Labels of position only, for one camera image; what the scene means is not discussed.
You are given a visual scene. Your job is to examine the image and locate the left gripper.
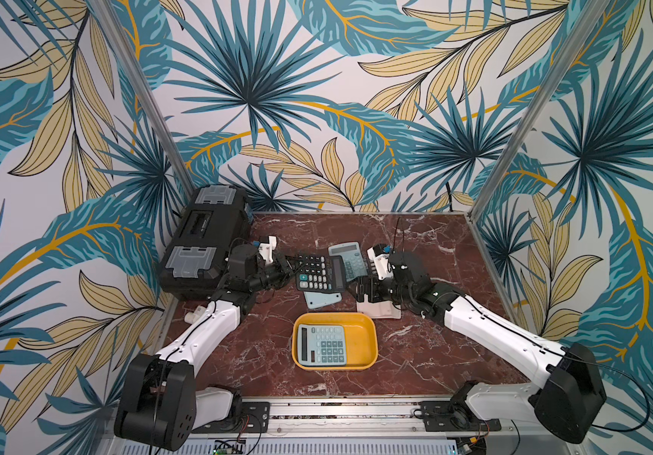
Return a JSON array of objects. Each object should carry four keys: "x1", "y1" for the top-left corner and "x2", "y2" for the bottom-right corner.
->
[{"x1": 250, "y1": 252, "x2": 309, "y2": 292}]

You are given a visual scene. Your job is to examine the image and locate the light blue calculator face up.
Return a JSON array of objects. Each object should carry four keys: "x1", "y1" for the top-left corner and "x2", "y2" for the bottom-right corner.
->
[{"x1": 328, "y1": 242, "x2": 368, "y2": 282}]

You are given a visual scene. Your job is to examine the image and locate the black calculator face down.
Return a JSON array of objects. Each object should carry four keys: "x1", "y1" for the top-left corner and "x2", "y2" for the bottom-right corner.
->
[{"x1": 295, "y1": 255, "x2": 347, "y2": 294}]

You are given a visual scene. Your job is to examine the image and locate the light blue calculator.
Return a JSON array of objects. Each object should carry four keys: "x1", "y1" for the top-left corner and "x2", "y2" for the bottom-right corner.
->
[{"x1": 296, "y1": 324, "x2": 347, "y2": 367}]

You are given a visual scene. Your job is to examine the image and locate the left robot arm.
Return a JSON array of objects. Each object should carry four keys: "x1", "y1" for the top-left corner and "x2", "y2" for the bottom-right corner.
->
[{"x1": 113, "y1": 244, "x2": 302, "y2": 451}]

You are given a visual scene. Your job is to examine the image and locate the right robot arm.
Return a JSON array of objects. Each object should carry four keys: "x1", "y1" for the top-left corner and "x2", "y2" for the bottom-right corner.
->
[{"x1": 347, "y1": 248, "x2": 607, "y2": 444}]

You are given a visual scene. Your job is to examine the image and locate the pink calculator face down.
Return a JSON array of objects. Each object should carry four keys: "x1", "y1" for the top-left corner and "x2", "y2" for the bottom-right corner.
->
[{"x1": 357, "y1": 301, "x2": 402, "y2": 320}]

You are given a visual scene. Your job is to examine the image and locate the light blue calculator face down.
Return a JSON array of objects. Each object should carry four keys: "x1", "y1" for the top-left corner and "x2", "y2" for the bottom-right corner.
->
[{"x1": 304, "y1": 292, "x2": 342, "y2": 310}]

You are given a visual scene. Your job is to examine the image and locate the yellow plastic storage tray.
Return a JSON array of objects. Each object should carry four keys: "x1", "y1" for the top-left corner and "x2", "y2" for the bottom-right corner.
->
[{"x1": 292, "y1": 312, "x2": 378, "y2": 371}]

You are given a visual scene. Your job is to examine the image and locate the black plastic toolbox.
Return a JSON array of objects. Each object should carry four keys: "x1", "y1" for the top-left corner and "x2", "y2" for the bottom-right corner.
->
[{"x1": 158, "y1": 184, "x2": 253, "y2": 301}]

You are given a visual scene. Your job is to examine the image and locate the white pipe fitting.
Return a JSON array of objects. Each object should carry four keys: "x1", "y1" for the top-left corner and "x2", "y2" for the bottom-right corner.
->
[{"x1": 184, "y1": 305, "x2": 212, "y2": 325}]

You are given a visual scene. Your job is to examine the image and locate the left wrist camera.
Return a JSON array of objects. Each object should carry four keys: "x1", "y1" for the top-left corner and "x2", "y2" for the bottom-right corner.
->
[{"x1": 251, "y1": 235, "x2": 277, "y2": 267}]

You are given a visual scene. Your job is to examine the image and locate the aluminium mounting rail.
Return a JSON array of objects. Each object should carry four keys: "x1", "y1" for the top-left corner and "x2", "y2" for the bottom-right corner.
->
[{"x1": 95, "y1": 396, "x2": 589, "y2": 455}]

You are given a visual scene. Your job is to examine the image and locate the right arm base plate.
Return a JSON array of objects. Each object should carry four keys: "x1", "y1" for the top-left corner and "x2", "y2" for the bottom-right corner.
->
[{"x1": 412, "y1": 401, "x2": 501, "y2": 434}]

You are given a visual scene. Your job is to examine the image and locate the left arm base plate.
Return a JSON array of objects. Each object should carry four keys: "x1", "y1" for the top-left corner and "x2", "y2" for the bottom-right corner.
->
[{"x1": 193, "y1": 401, "x2": 271, "y2": 434}]

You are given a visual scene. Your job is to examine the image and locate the left aluminium frame post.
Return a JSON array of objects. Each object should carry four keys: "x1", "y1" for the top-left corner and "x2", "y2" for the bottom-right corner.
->
[{"x1": 89, "y1": 0, "x2": 196, "y2": 198}]

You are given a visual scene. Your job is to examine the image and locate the aluminium frame post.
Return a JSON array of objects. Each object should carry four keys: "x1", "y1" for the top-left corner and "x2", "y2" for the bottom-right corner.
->
[
  {"x1": 89, "y1": 0, "x2": 196, "y2": 198},
  {"x1": 467, "y1": 1, "x2": 610, "y2": 224}
]

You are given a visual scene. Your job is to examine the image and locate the right aluminium frame post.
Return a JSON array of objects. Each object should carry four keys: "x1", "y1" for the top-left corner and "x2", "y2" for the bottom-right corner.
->
[{"x1": 467, "y1": 1, "x2": 610, "y2": 224}]

